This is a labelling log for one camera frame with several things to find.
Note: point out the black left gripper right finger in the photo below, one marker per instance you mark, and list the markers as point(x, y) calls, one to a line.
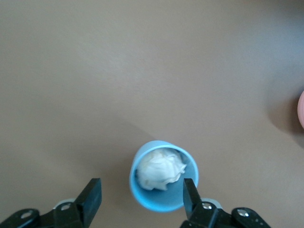
point(192, 204)

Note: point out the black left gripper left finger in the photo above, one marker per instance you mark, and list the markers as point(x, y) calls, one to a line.
point(88, 202)

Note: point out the blue plastic cup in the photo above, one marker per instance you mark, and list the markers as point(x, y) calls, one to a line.
point(164, 202)

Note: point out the crumpled white tissue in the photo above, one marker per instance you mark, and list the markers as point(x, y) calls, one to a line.
point(159, 171)

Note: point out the pink bowl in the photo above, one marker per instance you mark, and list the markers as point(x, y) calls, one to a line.
point(301, 109)

